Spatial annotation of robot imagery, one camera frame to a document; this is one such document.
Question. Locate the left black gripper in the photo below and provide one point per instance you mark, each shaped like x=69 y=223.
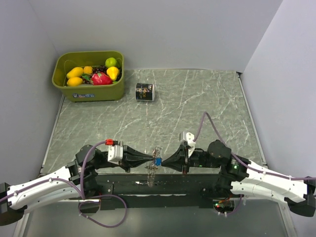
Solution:
x=132 y=157

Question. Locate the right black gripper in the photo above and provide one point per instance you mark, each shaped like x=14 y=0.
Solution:
x=175 y=161

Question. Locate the blue tagged key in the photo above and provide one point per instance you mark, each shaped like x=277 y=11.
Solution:
x=158 y=161

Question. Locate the large silver keyring with rings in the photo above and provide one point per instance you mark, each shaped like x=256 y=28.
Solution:
x=151 y=168

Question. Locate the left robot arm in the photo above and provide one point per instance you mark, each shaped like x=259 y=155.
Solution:
x=77 y=179

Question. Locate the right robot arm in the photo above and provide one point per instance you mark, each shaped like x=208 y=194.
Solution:
x=242 y=177

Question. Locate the black paper cup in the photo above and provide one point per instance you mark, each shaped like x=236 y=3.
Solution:
x=145 y=92

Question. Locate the red dragon fruit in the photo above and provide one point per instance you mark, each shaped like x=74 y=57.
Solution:
x=101 y=79

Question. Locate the yellow pear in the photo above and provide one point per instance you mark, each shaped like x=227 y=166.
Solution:
x=113 y=73

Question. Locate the dark cherries bunch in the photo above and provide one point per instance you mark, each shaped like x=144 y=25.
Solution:
x=87 y=77

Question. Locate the olive green plastic bin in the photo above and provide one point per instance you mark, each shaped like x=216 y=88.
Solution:
x=84 y=93

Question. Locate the yellow mango lower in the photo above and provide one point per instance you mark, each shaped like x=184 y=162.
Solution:
x=74 y=81

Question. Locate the yellow mango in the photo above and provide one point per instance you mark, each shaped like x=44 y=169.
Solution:
x=74 y=81
x=75 y=72

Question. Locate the small orange fruit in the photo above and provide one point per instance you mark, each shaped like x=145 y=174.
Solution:
x=88 y=70

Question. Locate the green lime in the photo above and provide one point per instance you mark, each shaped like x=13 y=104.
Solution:
x=111 y=62

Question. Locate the yellow mango upper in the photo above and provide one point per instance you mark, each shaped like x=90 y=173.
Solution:
x=75 y=72

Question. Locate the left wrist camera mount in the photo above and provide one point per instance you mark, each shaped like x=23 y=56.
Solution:
x=115 y=151

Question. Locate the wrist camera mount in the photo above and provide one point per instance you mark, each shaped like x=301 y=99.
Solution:
x=115 y=151
x=188 y=137

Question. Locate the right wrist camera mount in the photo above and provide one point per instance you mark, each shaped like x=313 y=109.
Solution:
x=188 y=137

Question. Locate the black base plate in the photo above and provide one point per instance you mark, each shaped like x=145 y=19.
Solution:
x=168 y=190

